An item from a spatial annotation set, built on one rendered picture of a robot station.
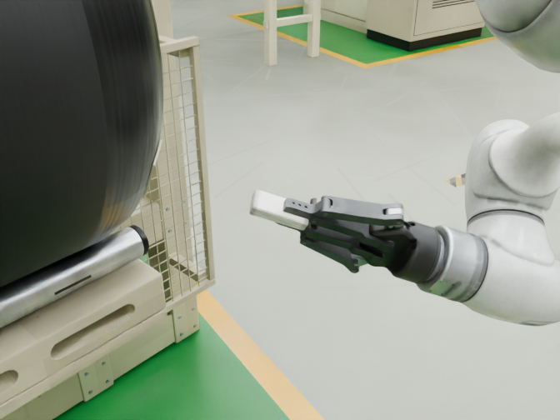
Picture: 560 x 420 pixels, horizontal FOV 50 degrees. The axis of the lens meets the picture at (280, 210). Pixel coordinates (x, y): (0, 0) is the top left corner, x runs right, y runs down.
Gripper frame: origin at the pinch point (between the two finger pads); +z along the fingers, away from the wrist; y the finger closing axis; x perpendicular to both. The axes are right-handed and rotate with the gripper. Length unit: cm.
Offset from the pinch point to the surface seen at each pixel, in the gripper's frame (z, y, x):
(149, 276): 11.7, 17.4, -3.0
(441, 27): -175, 172, 393
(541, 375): -113, 80, 38
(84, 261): 20.1, 13.9, -5.5
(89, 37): 24.1, -18.0, -3.5
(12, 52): 28.6, -18.0, -8.5
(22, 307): 24.8, 15.0, -13.0
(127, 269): 14.6, 19.1, -1.8
